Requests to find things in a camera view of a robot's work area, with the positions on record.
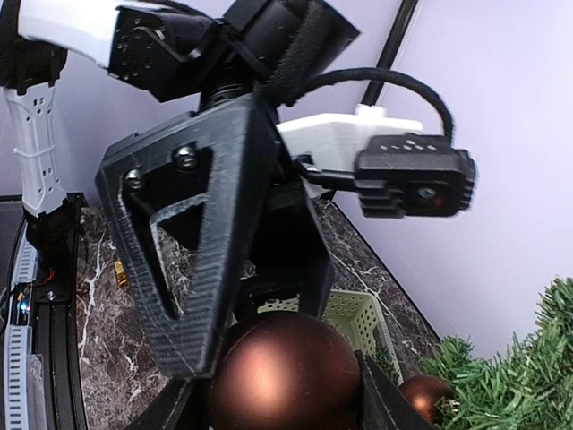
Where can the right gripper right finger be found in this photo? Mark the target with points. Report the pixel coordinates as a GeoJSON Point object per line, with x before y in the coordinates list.
{"type": "Point", "coordinates": [383, 407]}

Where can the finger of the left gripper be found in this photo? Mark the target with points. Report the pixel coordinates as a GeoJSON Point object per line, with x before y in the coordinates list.
{"type": "Point", "coordinates": [184, 330]}
{"type": "Point", "coordinates": [305, 290]}

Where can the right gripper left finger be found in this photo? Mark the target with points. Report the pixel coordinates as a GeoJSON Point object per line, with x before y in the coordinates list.
{"type": "Point", "coordinates": [177, 406]}

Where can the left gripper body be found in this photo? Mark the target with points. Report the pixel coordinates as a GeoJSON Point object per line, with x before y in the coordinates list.
{"type": "Point", "coordinates": [208, 176]}

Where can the red ball ornament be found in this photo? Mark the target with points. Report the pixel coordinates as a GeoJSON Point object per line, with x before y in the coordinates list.
{"type": "Point", "coordinates": [426, 394]}
{"type": "Point", "coordinates": [284, 370]}

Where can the small green christmas tree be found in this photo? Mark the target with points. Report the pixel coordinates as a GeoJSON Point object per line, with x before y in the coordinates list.
{"type": "Point", "coordinates": [527, 387]}

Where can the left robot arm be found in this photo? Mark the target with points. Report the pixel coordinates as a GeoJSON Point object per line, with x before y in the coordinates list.
{"type": "Point", "coordinates": [168, 51]}

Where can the beige plastic basket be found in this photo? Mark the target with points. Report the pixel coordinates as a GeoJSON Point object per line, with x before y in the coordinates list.
{"type": "Point", "coordinates": [358, 317]}

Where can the gold gift box ornament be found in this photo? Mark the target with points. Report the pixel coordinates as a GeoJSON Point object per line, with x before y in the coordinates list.
{"type": "Point", "coordinates": [120, 274]}

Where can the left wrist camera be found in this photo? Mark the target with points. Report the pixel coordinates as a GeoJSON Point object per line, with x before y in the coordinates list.
{"type": "Point", "coordinates": [395, 169]}

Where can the black front rail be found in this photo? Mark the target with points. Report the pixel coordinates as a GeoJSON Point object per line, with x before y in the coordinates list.
{"type": "Point", "coordinates": [54, 337]}

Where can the left black frame post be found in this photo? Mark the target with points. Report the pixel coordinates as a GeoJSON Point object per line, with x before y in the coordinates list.
{"type": "Point", "coordinates": [393, 43]}

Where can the white cable duct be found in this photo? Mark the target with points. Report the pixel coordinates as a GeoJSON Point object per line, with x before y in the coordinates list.
{"type": "Point", "coordinates": [24, 400]}

